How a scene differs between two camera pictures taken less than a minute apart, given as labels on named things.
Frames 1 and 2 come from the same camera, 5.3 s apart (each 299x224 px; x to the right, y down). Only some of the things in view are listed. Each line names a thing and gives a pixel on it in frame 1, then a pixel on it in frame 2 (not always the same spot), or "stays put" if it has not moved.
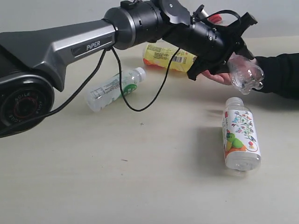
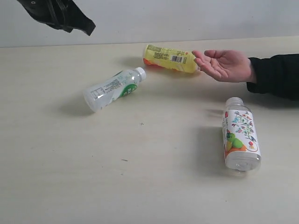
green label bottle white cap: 107,92 stays put
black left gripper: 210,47 -> 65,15
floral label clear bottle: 240,136 stays put
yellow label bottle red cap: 160,55 stays put
